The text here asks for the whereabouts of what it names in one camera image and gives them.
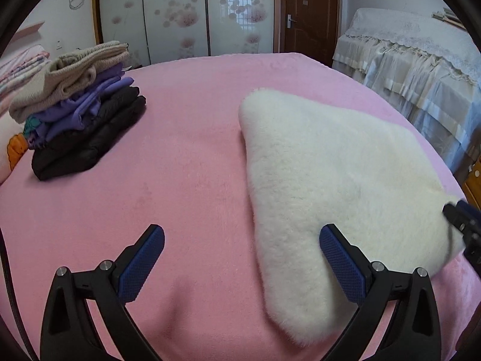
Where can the folded pink striped quilt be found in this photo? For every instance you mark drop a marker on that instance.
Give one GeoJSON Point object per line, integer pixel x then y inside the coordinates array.
{"type": "Point", "coordinates": [18, 64]}

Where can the folded beige sweater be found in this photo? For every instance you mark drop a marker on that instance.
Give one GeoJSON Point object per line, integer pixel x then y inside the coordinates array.
{"type": "Point", "coordinates": [67, 79]}

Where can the floral sliding-door wardrobe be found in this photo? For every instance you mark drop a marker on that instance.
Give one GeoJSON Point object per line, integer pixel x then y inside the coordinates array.
{"type": "Point", "coordinates": [169, 7]}

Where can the wooden drawer cabinet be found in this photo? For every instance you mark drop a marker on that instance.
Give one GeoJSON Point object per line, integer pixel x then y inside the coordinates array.
{"type": "Point", "coordinates": [474, 184]}

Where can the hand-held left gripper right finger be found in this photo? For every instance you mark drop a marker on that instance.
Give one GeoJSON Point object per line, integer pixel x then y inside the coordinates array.
{"type": "Point", "coordinates": [342, 263]}

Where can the folded black garment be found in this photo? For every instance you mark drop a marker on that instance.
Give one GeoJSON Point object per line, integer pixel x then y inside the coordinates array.
{"type": "Point", "coordinates": [94, 143]}

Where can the folded purple garment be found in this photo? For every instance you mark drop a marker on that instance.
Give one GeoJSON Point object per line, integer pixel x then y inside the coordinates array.
{"type": "Point", "coordinates": [82, 109]}

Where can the bed with lace cover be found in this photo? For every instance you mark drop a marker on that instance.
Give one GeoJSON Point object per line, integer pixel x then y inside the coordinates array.
{"type": "Point", "coordinates": [413, 64]}

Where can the white fluffy coat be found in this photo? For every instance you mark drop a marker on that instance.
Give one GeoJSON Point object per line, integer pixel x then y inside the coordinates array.
{"type": "Point", "coordinates": [338, 165]}

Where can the pink plush blanket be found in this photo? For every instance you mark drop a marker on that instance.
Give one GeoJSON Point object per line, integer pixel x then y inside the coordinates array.
{"type": "Point", "coordinates": [188, 158]}

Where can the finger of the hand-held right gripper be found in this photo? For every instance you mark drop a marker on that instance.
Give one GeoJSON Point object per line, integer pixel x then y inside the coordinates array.
{"type": "Point", "coordinates": [468, 208]}
{"type": "Point", "coordinates": [456, 216]}

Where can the brown wooden door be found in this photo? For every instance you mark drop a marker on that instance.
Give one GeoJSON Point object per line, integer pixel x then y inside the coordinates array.
{"type": "Point", "coordinates": [312, 7]}

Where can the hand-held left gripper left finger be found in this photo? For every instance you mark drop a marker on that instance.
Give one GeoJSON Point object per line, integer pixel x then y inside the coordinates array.
{"type": "Point", "coordinates": [144, 263]}

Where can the pillow with orange print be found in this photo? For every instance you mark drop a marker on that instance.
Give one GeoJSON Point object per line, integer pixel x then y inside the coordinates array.
{"type": "Point", "coordinates": [15, 150]}

